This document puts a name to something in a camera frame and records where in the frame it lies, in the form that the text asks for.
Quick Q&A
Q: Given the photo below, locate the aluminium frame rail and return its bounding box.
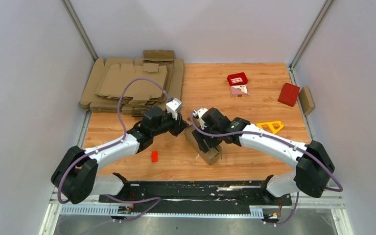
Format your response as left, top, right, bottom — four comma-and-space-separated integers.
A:
39, 192, 353, 235

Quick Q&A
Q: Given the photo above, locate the red plastic basket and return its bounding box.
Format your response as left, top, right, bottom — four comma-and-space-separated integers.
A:
227, 72, 248, 86

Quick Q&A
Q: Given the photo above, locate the clear case with shapes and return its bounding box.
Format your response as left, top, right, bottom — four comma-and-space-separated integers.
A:
230, 85, 249, 97

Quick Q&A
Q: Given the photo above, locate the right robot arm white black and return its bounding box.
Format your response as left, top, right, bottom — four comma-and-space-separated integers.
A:
189, 108, 335, 205

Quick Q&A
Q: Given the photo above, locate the small red block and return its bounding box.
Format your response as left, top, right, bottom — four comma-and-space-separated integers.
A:
151, 150, 159, 163

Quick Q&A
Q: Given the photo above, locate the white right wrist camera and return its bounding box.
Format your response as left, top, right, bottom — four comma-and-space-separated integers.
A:
193, 108, 208, 130

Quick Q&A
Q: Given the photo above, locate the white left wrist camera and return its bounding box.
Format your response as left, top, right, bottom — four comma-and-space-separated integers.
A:
165, 98, 183, 120

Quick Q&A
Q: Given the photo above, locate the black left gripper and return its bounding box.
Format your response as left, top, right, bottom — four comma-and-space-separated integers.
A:
152, 110, 190, 137

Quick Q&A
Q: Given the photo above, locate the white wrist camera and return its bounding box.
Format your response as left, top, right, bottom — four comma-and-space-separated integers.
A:
165, 98, 183, 120
193, 108, 208, 130

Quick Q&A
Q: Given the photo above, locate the yellow triangular plastic frame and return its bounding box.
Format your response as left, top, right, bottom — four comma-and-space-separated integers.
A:
256, 121, 284, 134

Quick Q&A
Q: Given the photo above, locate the red box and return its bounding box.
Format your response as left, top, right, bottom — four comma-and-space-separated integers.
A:
278, 83, 301, 107

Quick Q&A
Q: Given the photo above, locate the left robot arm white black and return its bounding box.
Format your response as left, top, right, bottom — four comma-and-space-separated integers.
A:
50, 107, 189, 204

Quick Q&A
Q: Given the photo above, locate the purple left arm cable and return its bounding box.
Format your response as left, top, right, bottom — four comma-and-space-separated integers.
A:
56, 77, 174, 223

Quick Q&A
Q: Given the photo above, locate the stack of flat cardboard blanks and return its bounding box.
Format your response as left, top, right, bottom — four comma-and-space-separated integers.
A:
79, 50, 185, 117

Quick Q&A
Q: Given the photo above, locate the small brown cardboard box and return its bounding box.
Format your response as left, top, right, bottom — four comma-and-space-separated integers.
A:
298, 87, 315, 116

